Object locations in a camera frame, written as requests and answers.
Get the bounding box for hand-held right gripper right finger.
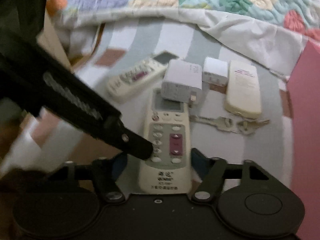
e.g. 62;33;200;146
190;148;273;203

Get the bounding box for pink cardboard box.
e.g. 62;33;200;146
285;40;320;240

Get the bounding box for cream air conditioner remote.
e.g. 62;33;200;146
138;89;193;194
106;51;179;103

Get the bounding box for small white charger cube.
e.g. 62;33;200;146
202;57;229;86

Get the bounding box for long cream remote control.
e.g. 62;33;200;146
224;60;263;120

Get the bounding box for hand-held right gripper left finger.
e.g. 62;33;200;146
47;152;128;203

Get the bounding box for bunch of keys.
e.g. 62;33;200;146
190;114;271;136

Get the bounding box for white charger with prongs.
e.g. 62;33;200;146
161;59;203;106

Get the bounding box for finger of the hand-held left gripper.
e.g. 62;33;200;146
100;116;154;159

